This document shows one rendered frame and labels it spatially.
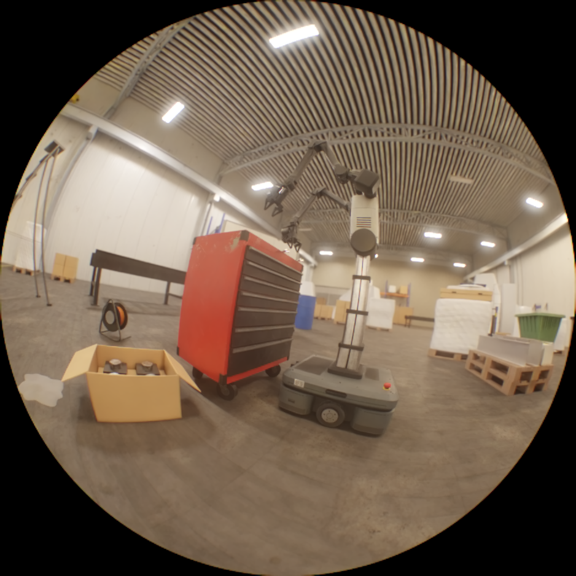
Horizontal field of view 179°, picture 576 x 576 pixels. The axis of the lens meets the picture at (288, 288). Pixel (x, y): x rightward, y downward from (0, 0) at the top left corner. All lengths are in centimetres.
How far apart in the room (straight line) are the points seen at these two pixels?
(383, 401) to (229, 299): 88
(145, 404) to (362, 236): 138
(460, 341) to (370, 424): 296
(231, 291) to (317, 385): 63
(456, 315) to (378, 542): 347
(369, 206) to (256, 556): 156
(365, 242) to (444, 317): 288
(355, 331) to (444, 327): 285
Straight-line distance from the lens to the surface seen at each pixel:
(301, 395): 103
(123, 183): 930
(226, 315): 89
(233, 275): 89
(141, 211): 916
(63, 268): 657
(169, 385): 88
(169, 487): 73
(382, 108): 891
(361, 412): 100
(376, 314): 805
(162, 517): 69
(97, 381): 86
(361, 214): 117
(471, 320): 376
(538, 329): 340
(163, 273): 397
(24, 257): 683
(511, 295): 451
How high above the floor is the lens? 63
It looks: 4 degrees up
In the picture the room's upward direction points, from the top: 9 degrees clockwise
